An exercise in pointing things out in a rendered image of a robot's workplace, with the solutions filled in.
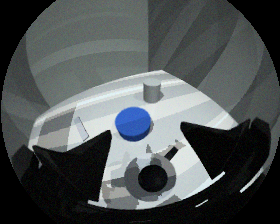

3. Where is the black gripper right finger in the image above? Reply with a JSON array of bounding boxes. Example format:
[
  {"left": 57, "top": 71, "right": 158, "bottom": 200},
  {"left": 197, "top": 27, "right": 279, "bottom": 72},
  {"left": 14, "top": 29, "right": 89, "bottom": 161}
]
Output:
[{"left": 180, "top": 118, "right": 250, "bottom": 179}]

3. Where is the glass french press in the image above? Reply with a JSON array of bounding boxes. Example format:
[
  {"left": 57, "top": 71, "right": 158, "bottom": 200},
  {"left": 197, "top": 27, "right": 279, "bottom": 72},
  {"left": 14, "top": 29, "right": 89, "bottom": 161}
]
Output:
[{"left": 124, "top": 146, "right": 179, "bottom": 202}]

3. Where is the blue short cylinder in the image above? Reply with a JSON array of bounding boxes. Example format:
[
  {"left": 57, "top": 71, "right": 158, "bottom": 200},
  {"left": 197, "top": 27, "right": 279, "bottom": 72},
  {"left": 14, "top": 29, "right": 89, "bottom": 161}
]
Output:
[{"left": 115, "top": 107, "right": 151, "bottom": 141}]

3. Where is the grey cylinder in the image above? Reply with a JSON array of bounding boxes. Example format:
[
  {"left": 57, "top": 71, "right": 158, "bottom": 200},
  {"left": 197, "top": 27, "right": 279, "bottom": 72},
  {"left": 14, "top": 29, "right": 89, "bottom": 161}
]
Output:
[{"left": 144, "top": 78, "right": 161, "bottom": 104}]

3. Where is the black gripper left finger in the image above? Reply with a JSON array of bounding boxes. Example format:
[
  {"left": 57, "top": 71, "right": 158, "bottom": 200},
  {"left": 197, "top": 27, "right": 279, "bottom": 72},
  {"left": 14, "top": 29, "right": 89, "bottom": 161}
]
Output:
[{"left": 32, "top": 129, "right": 112, "bottom": 202}]

